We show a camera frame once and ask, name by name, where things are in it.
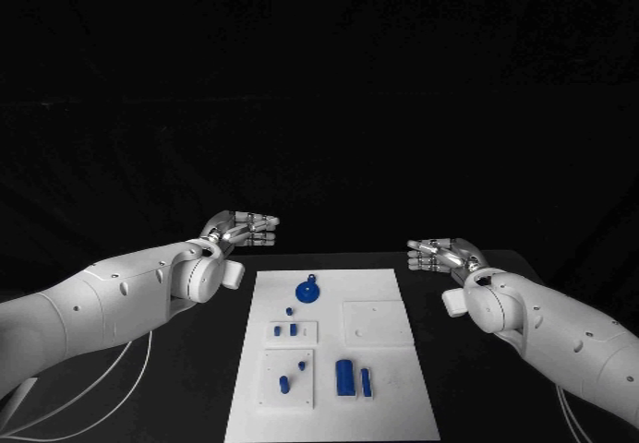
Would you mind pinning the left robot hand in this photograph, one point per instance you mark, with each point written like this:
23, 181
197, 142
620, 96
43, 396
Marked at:
238, 231

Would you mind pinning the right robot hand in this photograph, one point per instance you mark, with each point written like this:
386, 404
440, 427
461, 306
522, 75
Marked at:
441, 256

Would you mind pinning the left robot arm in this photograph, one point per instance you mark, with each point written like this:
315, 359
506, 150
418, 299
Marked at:
99, 304

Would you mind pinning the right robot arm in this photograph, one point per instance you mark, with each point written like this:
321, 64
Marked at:
558, 328

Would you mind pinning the white task board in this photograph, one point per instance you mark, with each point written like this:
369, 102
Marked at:
331, 356

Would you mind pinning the blue gear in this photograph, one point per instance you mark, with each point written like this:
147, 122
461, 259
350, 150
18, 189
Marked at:
307, 291

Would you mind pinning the blue rectangular plug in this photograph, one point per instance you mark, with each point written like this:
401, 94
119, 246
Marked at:
292, 329

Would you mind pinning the thin blue cylinder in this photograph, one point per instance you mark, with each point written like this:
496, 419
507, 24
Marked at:
365, 382

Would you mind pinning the thick blue cylinder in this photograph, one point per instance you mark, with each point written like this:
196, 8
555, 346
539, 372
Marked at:
344, 378

